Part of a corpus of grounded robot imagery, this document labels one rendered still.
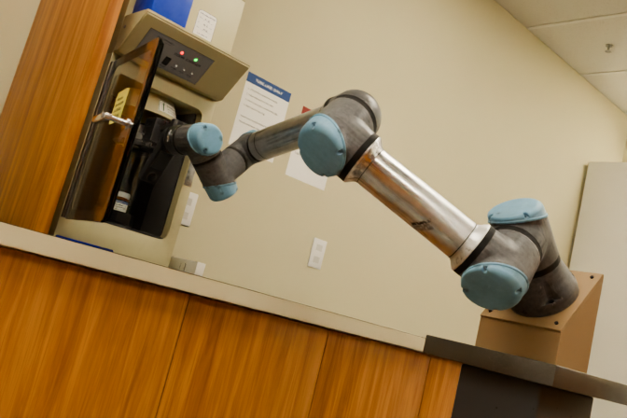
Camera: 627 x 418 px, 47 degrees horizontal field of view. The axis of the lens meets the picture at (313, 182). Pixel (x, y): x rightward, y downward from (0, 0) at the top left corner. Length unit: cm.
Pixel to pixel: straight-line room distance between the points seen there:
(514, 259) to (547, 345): 23
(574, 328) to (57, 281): 104
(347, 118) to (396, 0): 180
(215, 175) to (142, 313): 36
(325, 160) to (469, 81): 219
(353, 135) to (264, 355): 65
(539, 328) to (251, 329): 66
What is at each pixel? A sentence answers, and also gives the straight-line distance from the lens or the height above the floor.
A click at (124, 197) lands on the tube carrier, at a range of 189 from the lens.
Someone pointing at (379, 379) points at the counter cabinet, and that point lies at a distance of 210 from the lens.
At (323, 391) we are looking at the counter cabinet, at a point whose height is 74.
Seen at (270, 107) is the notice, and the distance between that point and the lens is 263.
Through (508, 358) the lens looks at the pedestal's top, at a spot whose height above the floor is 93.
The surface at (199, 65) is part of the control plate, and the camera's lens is 187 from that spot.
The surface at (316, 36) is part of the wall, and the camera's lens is 281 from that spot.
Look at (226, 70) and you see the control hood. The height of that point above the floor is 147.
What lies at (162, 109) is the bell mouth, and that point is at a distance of 191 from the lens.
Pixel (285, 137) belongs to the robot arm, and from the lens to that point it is 166.
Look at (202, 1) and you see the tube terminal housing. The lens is 199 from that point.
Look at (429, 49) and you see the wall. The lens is 331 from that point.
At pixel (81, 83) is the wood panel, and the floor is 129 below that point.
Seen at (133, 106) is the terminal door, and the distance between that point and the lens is 152.
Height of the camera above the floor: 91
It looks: 11 degrees up
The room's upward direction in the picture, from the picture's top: 14 degrees clockwise
